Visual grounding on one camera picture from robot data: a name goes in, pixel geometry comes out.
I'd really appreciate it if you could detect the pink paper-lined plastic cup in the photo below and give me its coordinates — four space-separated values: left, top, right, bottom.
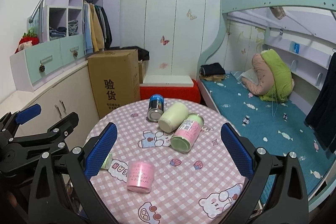
126 161 155 193

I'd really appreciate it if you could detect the small light green cup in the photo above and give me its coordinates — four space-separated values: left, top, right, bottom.
101 153 113 170

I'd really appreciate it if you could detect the cream yellow cup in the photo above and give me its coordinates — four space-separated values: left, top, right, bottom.
158 102 189 133

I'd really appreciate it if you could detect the cream low cabinet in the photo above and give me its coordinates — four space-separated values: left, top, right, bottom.
1 61 99 148

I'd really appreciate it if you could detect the teal drawer unit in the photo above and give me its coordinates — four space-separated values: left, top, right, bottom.
10 35 85 92

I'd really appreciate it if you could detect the teal patterned mattress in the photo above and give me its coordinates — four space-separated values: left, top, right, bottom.
202 75 335 196

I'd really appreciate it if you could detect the red strawberry plush toy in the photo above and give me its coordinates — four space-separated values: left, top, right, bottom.
15 28 39 53

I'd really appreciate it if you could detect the brown cardboard box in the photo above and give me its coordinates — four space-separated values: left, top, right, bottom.
88 50 141 118

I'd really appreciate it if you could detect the blue labelled metal can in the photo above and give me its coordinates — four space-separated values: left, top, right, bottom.
147 94 164 122

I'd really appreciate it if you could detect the pink checkered tablecloth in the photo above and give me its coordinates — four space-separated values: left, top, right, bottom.
89 100 244 223

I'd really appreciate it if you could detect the tall pink green jar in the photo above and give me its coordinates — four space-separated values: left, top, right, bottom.
170 113 204 153

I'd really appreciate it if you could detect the hanging clothes row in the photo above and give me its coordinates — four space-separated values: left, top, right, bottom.
82 0 113 55

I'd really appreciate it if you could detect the purple stair shelf unit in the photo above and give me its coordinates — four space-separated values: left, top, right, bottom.
26 0 123 44

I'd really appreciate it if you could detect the green pink rolled quilt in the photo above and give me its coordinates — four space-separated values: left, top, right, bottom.
241 50 294 103

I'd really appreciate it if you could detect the red storage box white lid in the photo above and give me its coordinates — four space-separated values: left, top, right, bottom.
140 75 201 103

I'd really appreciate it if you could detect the white pillow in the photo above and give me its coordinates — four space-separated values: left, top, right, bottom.
240 68 259 85

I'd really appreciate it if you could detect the dark folded clothes pile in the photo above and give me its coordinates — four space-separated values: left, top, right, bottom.
199 63 226 81

